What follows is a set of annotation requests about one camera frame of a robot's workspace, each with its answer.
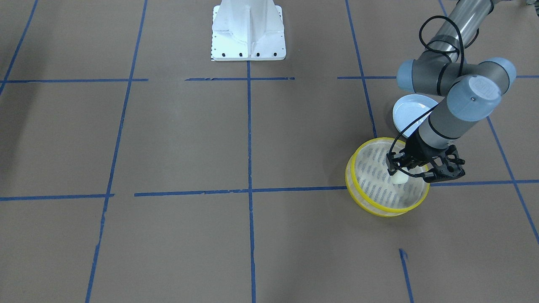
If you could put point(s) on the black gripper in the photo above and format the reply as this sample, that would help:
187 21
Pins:
417 151

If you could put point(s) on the light blue plate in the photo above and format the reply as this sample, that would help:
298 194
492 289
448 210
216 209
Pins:
409 107

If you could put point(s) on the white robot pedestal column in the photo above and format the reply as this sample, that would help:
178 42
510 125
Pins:
245 30

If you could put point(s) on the yellow bamboo steamer basket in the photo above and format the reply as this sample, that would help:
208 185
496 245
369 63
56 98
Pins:
370 185

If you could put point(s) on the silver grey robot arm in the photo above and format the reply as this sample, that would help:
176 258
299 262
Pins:
470 93

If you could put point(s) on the white steamed bun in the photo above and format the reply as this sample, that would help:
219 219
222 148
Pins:
399 177

